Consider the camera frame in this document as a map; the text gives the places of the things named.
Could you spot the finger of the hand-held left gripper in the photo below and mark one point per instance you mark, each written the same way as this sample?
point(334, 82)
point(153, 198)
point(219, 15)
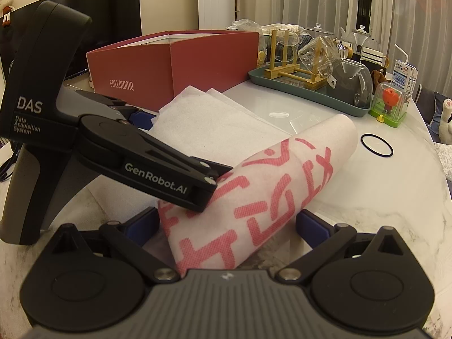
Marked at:
point(141, 117)
point(183, 192)

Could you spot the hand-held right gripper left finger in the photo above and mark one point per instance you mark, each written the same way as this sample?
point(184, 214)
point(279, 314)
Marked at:
point(144, 227)

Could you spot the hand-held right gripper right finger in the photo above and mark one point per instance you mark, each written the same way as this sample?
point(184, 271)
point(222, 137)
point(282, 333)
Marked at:
point(310, 226)

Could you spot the white shopping bag red print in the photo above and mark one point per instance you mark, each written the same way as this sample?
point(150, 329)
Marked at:
point(268, 197)

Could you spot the black rubber band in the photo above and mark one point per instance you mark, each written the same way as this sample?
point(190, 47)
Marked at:
point(361, 141)

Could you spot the clear plastic bag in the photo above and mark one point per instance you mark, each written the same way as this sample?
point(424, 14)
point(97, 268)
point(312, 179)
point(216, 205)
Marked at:
point(245, 24)

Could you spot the red cardboard box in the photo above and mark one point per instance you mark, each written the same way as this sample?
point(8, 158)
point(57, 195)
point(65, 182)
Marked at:
point(197, 67)

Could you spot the rabbit plush toy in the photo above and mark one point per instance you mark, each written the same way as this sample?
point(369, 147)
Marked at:
point(6, 0)

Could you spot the black television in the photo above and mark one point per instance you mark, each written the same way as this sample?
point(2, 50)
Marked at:
point(106, 14)

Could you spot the green tray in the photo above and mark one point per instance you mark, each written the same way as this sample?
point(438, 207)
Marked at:
point(282, 85)

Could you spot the orange toy in clear case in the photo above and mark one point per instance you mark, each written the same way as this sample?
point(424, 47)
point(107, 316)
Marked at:
point(386, 102)

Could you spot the wooden cup rack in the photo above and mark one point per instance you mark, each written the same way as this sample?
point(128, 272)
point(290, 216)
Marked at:
point(282, 73)

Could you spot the grey patterned cloth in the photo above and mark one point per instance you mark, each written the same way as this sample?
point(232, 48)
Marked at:
point(445, 162)

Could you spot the large glass pitcher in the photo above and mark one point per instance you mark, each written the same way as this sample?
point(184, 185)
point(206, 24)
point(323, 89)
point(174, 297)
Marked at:
point(349, 81)

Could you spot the clear glass cup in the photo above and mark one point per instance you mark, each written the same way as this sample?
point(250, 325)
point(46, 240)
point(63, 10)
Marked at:
point(319, 56)
point(287, 47)

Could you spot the white plush toy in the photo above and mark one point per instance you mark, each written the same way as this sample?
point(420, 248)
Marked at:
point(445, 120)

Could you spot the white drink carton with straw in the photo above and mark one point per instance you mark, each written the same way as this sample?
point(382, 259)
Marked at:
point(404, 77)

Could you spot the striped ceramic cup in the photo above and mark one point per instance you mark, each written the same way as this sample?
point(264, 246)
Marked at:
point(372, 56)

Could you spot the glass teapot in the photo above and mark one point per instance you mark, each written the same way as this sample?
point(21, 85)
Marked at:
point(319, 31)
point(363, 37)

